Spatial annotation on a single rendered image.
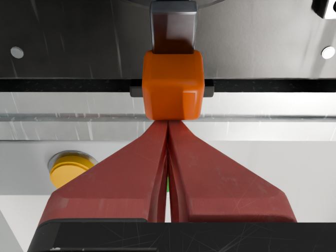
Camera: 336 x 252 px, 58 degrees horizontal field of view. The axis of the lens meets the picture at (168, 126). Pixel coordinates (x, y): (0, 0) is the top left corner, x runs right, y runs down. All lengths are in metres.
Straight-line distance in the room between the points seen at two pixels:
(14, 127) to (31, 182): 0.06
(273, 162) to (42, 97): 0.30
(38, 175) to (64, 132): 0.06
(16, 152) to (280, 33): 0.23
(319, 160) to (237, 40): 0.27
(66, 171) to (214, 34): 0.16
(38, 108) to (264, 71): 0.17
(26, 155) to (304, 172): 0.34
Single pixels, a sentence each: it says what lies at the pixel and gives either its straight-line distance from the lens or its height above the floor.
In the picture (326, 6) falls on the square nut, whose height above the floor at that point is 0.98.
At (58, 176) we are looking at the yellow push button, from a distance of 0.28.
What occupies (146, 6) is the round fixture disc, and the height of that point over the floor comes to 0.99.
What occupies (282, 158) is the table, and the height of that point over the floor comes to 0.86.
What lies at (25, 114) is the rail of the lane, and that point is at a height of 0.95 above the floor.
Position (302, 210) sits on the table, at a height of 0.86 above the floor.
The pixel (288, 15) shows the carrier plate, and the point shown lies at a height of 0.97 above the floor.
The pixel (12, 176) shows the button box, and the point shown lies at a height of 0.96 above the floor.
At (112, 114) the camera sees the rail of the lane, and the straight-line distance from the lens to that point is 0.25.
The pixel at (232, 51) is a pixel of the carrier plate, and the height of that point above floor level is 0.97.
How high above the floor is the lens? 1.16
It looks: 55 degrees down
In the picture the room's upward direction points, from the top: 179 degrees counter-clockwise
